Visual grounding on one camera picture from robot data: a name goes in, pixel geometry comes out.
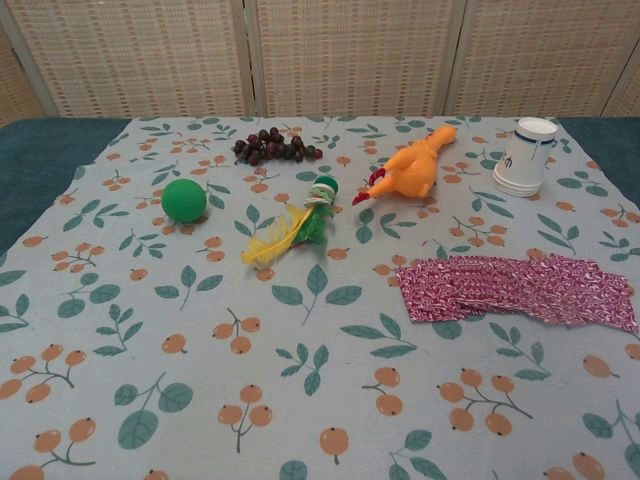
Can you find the green yellow feather shuttlecock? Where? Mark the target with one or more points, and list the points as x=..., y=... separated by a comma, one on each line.
x=314, y=210

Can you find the dark purple grape bunch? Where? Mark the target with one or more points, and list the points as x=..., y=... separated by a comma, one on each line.
x=272, y=145

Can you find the orange rubber chicken toy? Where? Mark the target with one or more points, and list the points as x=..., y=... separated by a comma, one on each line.
x=415, y=167

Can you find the floral leaf print tablecloth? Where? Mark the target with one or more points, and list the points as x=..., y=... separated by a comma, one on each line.
x=320, y=380

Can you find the green ball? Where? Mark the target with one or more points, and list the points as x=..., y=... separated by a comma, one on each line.
x=185, y=201

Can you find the pink patterned cloth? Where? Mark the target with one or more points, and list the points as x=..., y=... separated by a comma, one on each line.
x=500, y=292

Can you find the woven bamboo screen panel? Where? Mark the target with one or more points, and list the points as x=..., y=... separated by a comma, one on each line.
x=145, y=55
x=555, y=55
x=357, y=55
x=15, y=85

